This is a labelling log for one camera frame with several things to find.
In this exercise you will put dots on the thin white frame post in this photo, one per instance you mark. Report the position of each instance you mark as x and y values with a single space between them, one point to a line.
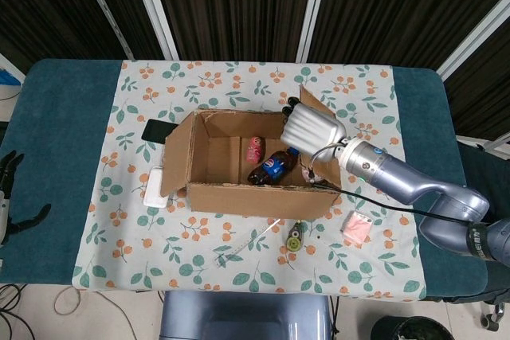
104 5

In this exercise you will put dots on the teal table cover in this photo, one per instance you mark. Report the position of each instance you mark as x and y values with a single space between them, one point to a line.
60 117

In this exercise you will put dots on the blue-grey robot torso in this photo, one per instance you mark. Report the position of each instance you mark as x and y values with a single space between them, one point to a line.
247 316

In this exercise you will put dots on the white blue bag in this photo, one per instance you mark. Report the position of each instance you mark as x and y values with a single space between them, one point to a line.
8 73

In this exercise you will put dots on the floral orange green tablecloth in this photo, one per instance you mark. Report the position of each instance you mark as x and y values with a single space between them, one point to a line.
255 81

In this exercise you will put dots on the pink tissue pack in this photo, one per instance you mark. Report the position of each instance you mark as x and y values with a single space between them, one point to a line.
357 226

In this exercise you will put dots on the pink snack can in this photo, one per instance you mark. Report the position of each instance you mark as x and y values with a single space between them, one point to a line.
254 149

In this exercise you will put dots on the correction tape dispenser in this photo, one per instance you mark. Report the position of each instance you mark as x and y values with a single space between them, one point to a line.
294 238

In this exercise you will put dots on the black waste bin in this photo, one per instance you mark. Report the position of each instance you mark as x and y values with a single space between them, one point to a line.
410 330

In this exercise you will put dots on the wide white frame post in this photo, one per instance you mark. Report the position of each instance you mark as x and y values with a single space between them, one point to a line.
315 5
474 41
153 5

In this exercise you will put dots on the black smartphone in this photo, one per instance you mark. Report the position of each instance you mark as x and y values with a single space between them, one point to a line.
157 131

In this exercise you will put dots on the brown cardboard box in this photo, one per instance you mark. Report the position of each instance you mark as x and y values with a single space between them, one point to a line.
255 200

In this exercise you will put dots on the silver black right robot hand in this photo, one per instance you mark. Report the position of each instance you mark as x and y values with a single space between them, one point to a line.
312 129

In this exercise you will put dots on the small pale packet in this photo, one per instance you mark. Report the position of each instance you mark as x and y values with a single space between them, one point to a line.
307 173

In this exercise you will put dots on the white power bank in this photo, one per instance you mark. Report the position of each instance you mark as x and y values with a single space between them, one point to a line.
153 192

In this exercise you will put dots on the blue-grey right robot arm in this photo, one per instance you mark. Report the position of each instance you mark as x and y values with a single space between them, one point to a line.
406 180

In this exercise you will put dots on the clear plastic ruler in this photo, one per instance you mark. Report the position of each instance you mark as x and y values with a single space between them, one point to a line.
243 245

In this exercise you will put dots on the cola bottle blue label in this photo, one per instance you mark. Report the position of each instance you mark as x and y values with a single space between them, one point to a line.
275 166

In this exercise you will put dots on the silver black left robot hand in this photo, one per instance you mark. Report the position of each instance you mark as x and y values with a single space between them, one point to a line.
8 173

